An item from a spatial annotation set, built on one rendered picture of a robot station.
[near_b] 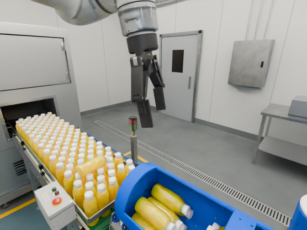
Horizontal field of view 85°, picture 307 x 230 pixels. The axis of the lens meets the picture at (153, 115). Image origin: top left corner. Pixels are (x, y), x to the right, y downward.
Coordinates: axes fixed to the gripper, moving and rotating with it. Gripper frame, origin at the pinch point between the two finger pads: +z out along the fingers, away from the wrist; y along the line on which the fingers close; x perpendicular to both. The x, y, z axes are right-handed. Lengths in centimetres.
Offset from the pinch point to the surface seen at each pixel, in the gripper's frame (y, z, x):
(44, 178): -25, 51, -97
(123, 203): -1.5, 37.2, -19.9
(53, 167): -24, 41, -84
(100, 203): -10, 50, -40
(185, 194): -20, 48, 1
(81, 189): -12, 43, -51
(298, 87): -296, 70, 156
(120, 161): -41, 46, -44
